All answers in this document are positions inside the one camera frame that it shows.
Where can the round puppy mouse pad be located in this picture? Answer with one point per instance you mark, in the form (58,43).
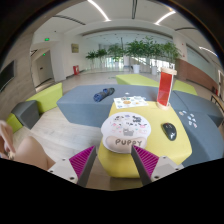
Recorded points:
(123,130)

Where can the lime green bench far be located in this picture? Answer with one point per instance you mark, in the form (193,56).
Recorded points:
(137,79)

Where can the white sticker sheet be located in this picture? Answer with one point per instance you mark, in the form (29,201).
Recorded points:
(128,102)

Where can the lime green bench left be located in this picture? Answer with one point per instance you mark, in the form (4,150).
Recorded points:
(46,100)

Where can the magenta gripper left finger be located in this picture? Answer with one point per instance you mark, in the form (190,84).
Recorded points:
(77,168)

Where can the grey ottoman right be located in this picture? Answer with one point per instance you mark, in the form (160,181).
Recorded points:
(206,140)

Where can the rolled blue grey cloth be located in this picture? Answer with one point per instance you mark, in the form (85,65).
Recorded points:
(103,94)

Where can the large grey ottoman bench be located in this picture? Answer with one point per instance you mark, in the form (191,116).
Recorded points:
(79,107)

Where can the red fire extinguisher box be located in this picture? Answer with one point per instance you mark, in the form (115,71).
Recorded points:
(76,69)

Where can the lime green bench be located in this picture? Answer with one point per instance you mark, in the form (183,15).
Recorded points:
(137,79)
(46,100)

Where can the person's bare knee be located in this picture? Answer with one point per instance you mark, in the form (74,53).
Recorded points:
(31,152)

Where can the person's bare hand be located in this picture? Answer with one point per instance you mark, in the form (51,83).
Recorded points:
(7,150)

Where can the black computer mouse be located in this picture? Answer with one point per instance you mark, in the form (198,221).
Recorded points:
(170,131)

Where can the red hourglass wooden frame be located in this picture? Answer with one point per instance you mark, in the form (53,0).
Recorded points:
(165,86)

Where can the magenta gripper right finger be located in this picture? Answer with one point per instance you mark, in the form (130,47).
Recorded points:
(151,167)

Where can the potted green plant white pot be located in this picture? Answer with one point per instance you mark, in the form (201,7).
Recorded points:
(136,49)

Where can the dark grey cube stool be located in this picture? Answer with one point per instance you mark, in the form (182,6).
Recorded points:
(27,113)

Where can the small stickers on ottoman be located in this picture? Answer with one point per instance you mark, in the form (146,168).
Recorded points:
(189,117)

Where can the yellow-green table block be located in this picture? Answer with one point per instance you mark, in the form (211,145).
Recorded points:
(122,165)

